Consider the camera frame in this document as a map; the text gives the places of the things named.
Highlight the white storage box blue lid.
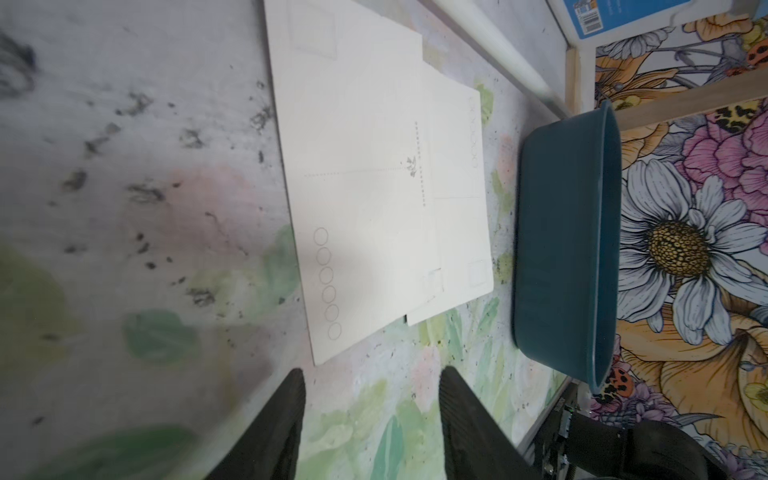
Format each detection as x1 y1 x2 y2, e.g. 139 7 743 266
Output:
547 0 767 48

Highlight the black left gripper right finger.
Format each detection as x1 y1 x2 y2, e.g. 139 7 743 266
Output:
439 366 540 479

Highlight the white postcard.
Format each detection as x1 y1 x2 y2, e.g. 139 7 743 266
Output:
264 1 440 364
406 64 494 326

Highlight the floral table mat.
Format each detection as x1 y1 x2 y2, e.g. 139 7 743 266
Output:
1 1 562 479

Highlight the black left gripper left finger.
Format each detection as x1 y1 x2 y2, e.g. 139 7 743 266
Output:
207 368 306 480

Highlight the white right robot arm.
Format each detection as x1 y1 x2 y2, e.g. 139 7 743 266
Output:
524 381 732 479

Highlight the teal plastic tray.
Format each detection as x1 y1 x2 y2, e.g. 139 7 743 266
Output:
511 102 622 391

